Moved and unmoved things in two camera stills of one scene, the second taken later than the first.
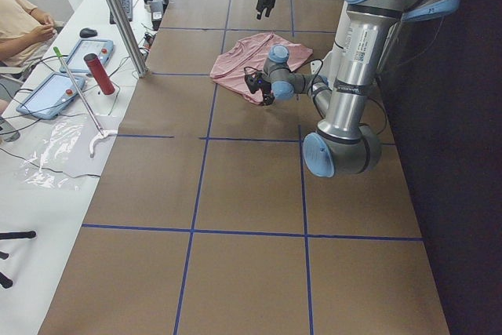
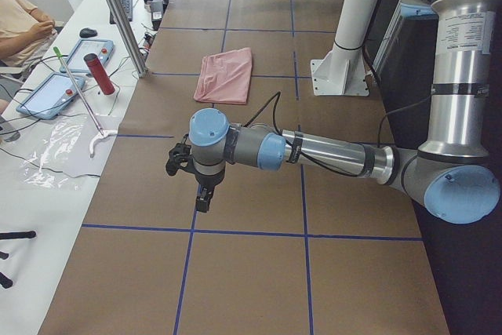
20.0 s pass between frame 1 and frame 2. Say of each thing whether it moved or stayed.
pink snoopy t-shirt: moved
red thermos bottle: stayed
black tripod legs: stayed
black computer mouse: stayed
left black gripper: moved
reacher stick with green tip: stayed
